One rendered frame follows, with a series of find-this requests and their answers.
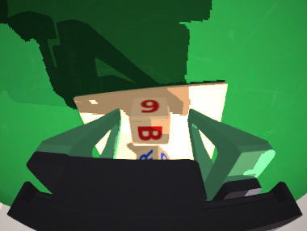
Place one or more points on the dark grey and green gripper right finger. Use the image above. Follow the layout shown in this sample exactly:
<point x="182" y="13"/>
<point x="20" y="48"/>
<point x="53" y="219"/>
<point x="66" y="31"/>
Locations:
<point x="240" y="155"/>

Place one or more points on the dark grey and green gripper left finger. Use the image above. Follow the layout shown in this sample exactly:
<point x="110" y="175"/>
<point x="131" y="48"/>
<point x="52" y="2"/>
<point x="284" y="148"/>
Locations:
<point x="80" y="141"/>

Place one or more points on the beige letter block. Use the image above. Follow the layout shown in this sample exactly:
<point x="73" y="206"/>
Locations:
<point x="153" y="152"/>
<point x="149" y="121"/>

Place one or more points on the peach flat mat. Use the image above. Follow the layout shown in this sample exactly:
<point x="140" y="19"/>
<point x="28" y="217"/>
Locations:
<point x="207" y="98"/>

